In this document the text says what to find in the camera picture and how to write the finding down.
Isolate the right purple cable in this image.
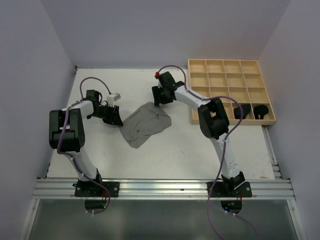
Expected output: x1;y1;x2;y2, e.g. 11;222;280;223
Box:
157;64;258;240

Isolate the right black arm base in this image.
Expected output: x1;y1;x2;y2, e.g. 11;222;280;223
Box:
206;172;253;198

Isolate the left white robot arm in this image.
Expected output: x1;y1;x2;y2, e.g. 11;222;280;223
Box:
48;90;124;197

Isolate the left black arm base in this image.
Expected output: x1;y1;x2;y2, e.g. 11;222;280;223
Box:
72;173;120;198

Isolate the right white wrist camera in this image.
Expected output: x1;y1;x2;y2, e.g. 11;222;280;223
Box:
154;71;160;79

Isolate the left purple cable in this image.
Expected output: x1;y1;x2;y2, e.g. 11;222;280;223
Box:
56;76;113;215

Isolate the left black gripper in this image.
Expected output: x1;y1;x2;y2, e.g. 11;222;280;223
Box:
89;103;123;126

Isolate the wooden compartment tray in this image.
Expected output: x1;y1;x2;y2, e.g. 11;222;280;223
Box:
187;59;276;126

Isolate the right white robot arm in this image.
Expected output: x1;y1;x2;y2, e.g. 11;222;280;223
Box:
151;71;245;197

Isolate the black striped underwear grey waistband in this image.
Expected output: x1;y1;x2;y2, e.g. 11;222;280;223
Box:
233;103;251;120

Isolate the black underwear beige waistband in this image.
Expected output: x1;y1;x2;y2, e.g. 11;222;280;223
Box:
253;104;270;120

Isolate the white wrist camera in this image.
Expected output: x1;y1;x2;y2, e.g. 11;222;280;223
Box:
106;93;121;104
154;71;160;79

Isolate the purple cable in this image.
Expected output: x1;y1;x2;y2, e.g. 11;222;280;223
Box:
157;64;258;240
56;76;113;215

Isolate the aluminium mounting rail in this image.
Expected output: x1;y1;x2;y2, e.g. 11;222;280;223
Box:
32;178;296;200

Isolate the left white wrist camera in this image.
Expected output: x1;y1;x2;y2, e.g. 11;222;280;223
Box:
106;93;121;104

